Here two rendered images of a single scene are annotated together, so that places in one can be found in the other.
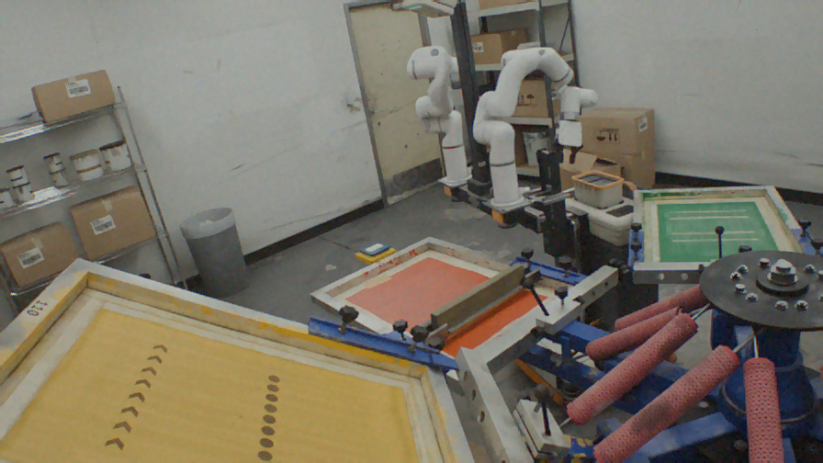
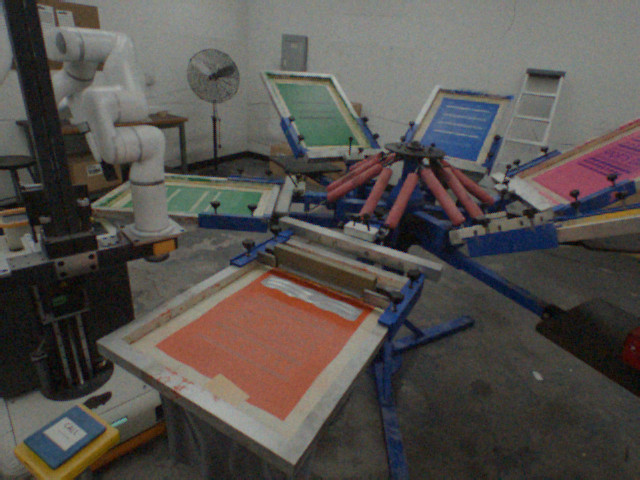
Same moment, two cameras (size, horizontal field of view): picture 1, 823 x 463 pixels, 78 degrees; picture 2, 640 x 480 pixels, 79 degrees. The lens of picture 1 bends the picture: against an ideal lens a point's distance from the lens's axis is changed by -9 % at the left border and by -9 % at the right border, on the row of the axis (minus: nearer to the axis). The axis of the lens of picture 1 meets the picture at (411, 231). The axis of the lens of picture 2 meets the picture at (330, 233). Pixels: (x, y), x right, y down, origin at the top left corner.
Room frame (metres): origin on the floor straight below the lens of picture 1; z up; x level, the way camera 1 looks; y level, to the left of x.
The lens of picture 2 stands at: (2.03, 0.83, 1.67)
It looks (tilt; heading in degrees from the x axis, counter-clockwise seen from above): 24 degrees down; 242
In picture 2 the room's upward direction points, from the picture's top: 6 degrees clockwise
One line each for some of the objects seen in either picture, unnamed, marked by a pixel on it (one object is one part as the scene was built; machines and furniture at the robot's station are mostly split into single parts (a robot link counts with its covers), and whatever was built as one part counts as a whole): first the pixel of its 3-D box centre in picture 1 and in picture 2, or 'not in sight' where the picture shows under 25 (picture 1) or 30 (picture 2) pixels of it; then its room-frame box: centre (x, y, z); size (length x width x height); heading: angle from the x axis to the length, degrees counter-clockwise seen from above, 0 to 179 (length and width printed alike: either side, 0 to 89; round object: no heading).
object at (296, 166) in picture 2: not in sight; (335, 185); (0.86, -1.33, 0.91); 1.34 x 0.40 x 0.08; 95
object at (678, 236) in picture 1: (718, 222); (227, 183); (1.63, -1.04, 1.05); 1.08 x 0.61 x 0.23; 155
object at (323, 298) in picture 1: (440, 294); (286, 312); (1.67, -0.05, 0.97); 0.79 x 0.58 x 0.04; 35
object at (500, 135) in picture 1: (498, 141); (141, 154); (2.01, -0.38, 1.37); 0.13 x 0.10 x 0.16; 26
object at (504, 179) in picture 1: (508, 181); (148, 204); (2.01, -0.40, 1.21); 0.16 x 0.13 x 0.15; 107
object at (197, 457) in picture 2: not in sight; (218, 440); (1.91, 0.11, 0.74); 0.45 x 0.03 x 0.43; 125
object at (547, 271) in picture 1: (547, 277); (262, 254); (1.63, -0.42, 0.98); 0.30 x 0.05 x 0.07; 35
